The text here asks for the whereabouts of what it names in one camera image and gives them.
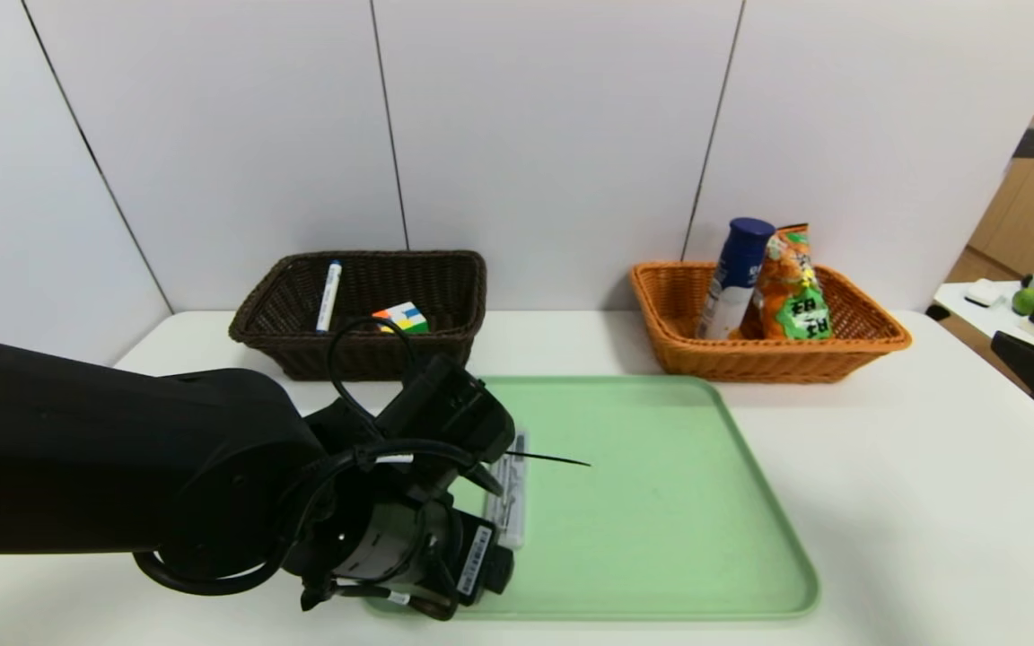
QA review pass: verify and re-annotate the multicolour puzzle cube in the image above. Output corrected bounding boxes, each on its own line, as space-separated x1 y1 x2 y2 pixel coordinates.
372 301 430 335

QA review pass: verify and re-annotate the white blue marker pen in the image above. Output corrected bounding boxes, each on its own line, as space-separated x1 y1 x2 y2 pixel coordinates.
315 260 343 335

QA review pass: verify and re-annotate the blue capped white bottle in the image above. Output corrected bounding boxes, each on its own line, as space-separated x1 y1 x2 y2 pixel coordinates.
697 217 776 340

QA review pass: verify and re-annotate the orange green snack bag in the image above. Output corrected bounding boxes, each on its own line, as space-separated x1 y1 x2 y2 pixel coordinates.
753 223 835 342

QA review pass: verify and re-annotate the dark brown wicker basket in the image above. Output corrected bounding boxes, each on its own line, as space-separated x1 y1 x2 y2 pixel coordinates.
228 249 489 382

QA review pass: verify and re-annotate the orange wicker basket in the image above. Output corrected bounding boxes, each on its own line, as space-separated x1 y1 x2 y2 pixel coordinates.
631 260 913 385

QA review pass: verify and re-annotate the grey clear compass case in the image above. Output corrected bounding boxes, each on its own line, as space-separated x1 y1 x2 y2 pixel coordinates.
481 429 530 550

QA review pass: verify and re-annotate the light green plastic tray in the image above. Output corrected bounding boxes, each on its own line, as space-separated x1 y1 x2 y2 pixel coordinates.
364 374 823 622

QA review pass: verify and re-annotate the white side table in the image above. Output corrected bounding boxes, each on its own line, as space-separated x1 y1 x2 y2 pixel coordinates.
933 283 1034 396

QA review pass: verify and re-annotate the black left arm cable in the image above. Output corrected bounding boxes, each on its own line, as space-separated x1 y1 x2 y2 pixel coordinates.
133 316 504 598

